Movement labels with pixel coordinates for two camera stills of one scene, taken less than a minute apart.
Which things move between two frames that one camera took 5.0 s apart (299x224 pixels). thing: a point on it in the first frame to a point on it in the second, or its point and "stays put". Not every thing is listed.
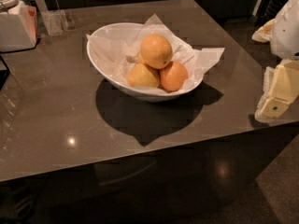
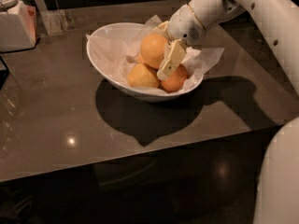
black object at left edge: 4,73 stays put
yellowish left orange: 139,75 stays put
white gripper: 286,32 to 186,25
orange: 156,51 stays put
